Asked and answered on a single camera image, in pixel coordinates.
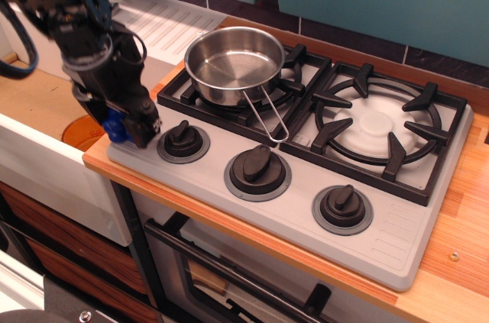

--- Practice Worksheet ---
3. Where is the grey toy stove top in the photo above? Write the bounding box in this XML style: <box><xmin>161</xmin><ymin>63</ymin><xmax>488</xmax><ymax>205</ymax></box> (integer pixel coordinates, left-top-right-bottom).
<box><xmin>108</xmin><ymin>103</ymin><xmax>457</xmax><ymax>291</ymax></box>

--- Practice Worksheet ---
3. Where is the black stove knob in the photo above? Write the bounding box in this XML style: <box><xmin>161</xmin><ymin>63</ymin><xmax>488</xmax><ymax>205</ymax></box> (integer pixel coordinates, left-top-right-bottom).
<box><xmin>312</xmin><ymin>185</ymin><xmax>374</xmax><ymax>236</ymax></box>
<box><xmin>157</xmin><ymin>120</ymin><xmax>210</xmax><ymax>164</ymax></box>
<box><xmin>224</xmin><ymin>144</ymin><xmax>292</xmax><ymax>202</ymax></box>

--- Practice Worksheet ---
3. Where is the black middle stove knob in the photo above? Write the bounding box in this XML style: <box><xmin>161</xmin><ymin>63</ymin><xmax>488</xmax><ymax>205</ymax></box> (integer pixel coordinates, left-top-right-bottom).
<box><xmin>224</xmin><ymin>144</ymin><xmax>292</xmax><ymax>202</ymax></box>

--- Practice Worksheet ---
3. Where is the blue toy blueberry cluster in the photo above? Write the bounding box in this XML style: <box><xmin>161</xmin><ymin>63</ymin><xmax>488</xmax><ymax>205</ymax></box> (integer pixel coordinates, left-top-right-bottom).
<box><xmin>102</xmin><ymin>108</ymin><xmax>133</xmax><ymax>143</ymax></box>

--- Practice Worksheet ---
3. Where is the white toy sink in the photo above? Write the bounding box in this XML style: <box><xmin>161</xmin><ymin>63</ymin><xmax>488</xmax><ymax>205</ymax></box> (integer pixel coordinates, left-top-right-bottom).
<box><xmin>1</xmin><ymin>0</ymin><xmax>225</xmax><ymax>246</ymax></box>

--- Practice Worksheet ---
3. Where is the black burner grate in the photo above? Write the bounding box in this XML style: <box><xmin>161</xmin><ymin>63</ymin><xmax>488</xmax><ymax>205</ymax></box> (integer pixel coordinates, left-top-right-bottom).
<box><xmin>280</xmin><ymin>63</ymin><xmax>473</xmax><ymax>206</ymax></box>
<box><xmin>157</xmin><ymin>44</ymin><xmax>332</xmax><ymax>147</ymax></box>

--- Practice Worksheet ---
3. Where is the orange plastic cup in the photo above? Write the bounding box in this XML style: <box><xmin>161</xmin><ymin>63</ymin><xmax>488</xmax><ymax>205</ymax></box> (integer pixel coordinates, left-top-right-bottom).
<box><xmin>61</xmin><ymin>115</ymin><xmax>105</xmax><ymax>151</ymax></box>

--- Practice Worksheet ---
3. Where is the stainless steel pan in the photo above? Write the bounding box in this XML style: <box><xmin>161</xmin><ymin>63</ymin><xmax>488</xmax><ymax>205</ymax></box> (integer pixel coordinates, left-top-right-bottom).
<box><xmin>184</xmin><ymin>27</ymin><xmax>290</xmax><ymax>144</ymax></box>

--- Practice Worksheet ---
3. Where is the toy oven door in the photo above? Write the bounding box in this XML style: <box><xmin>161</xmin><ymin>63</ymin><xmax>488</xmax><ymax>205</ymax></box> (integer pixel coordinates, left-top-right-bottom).
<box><xmin>143</xmin><ymin>215</ymin><xmax>368</xmax><ymax>323</ymax></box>

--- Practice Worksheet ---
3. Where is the black left burner grate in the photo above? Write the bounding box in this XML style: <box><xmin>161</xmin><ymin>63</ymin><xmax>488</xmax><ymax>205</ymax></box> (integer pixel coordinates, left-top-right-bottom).
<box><xmin>157</xmin><ymin>44</ymin><xmax>332</xmax><ymax>147</ymax></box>

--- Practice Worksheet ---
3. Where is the wooden drawer front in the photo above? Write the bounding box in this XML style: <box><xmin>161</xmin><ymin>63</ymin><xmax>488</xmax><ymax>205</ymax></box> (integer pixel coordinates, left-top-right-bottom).
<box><xmin>1</xmin><ymin>184</ymin><xmax>162</xmax><ymax>322</ymax></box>

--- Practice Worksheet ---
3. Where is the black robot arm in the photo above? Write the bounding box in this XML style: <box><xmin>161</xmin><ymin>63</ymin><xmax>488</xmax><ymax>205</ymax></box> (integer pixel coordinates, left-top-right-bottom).
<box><xmin>1</xmin><ymin>0</ymin><xmax>160</xmax><ymax>148</ymax></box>

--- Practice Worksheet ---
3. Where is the black left stove knob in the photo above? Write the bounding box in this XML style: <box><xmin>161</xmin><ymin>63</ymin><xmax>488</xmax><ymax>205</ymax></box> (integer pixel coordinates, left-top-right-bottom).
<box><xmin>157</xmin><ymin>120</ymin><xmax>210</xmax><ymax>164</ymax></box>

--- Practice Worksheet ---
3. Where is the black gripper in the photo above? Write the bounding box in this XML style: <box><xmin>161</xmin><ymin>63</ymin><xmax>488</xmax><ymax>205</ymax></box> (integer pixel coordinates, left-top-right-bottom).
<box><xmin>62</xmin><ymin>23</ymin><xmax>161</xmax><ymax>148</ymax></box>

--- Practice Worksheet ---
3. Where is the black right burner grate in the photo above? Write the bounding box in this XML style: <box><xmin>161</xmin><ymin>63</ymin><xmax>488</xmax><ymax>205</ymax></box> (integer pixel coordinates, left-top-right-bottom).
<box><xmin>280</xmin><ymin>63</ymin><xmax>473</xmax><ymax>206</ymax></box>

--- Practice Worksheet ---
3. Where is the black oven door handle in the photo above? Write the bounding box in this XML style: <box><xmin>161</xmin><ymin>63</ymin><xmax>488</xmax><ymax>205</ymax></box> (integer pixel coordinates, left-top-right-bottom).
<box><xmin>144</xmin><ymin>212</ymin><xmax>331</xmax><ymax>322</ymax></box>

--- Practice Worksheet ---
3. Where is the black right stove knob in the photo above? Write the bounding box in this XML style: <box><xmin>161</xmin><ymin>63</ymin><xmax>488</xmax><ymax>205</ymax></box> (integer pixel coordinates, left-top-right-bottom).
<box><xmin>312</xmin><ymin>185</ymin><xmax>374</xmax><ymax>236</ymax></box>

